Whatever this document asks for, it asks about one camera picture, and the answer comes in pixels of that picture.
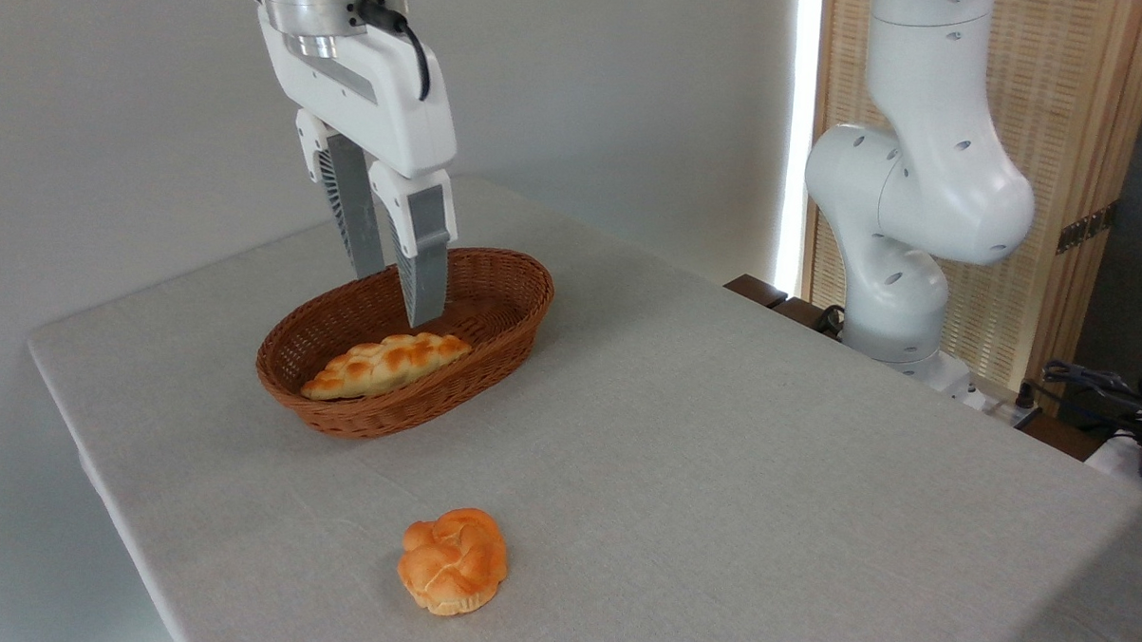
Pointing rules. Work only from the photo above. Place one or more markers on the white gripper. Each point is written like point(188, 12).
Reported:
point(379, 100)

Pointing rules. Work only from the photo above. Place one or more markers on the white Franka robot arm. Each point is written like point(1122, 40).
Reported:
point(927, 181)

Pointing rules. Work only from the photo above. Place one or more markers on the metal screen hinge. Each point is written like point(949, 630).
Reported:
point(1087, 228)

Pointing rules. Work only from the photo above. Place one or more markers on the long braided bread loaf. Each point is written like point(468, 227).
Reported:
point(380, 362)

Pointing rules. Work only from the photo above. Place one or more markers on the wooden bamboo folding screen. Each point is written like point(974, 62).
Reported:
point(1063, 91)

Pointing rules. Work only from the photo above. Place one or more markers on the brown wicker basket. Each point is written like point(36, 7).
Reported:
point(387, 419)

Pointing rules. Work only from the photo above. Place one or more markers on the white power strip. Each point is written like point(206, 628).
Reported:
point(1005, 410)

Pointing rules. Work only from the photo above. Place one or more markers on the round knotted bread roll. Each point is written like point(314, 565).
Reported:
point(453, 564)

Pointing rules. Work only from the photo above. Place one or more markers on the grey tablecloth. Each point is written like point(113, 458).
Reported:
point(718, 459)

